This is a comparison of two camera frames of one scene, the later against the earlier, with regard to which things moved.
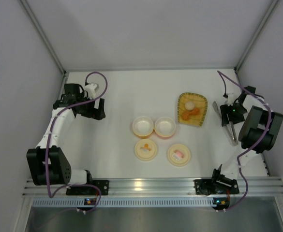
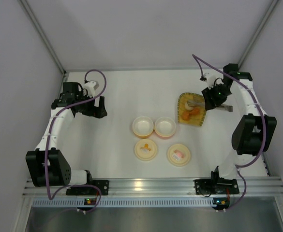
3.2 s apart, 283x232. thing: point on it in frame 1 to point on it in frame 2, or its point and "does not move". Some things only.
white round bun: (189, 106) does not move
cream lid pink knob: (178, 154) does not move
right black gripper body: (228, 118) to (209, 99)
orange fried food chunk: (185, 115) does not move
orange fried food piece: (195, 111) does not move
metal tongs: (229, 128) to (199, 103)
